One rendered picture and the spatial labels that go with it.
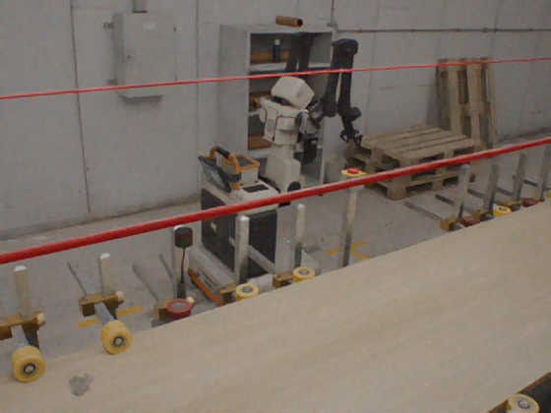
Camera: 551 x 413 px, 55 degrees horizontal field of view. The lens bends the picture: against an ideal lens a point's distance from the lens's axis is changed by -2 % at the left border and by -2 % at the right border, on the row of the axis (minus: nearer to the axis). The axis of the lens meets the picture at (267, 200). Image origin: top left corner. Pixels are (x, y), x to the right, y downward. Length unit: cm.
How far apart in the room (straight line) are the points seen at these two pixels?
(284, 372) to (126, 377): 44
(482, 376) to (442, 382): 13
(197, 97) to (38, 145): 135
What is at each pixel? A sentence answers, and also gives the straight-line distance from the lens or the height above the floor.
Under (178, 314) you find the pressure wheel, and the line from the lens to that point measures 181.
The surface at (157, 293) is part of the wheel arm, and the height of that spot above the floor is 86.
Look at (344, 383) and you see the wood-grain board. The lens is 157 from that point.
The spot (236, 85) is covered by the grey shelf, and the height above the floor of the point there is 110.
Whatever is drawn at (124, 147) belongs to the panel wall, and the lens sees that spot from 453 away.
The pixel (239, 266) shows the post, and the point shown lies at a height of 94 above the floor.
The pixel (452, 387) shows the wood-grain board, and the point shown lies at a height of 90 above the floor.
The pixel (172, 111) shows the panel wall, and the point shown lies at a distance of 461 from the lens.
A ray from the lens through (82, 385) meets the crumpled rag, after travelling 158.
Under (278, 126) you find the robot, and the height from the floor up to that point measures 113.
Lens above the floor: 193
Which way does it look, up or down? 23 degrees down
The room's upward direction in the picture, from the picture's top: 3 degrees clockwise
